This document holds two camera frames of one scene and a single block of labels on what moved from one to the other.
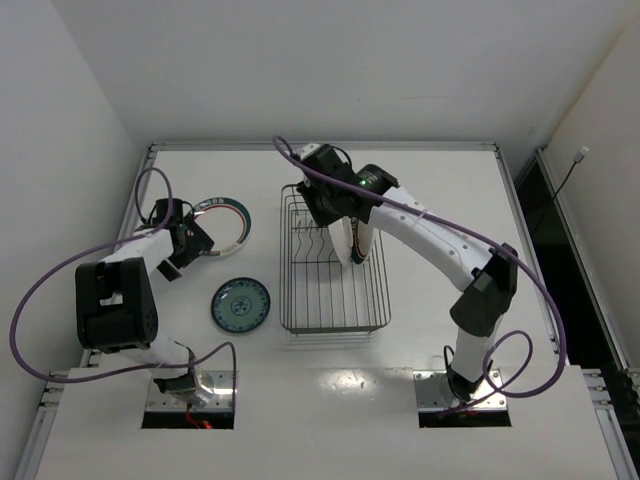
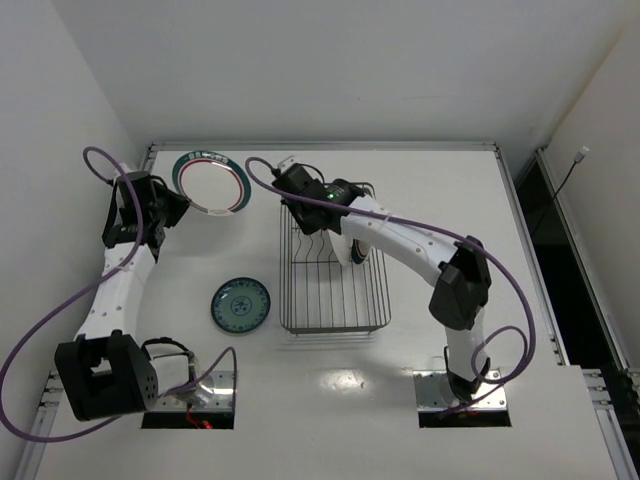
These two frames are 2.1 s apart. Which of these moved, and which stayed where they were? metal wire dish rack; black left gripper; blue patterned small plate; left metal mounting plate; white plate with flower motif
Moved: black left gripper
Stayed: left metal mounting plate; white plate with flower motif; blue patterned small plate; metal wire dish rack
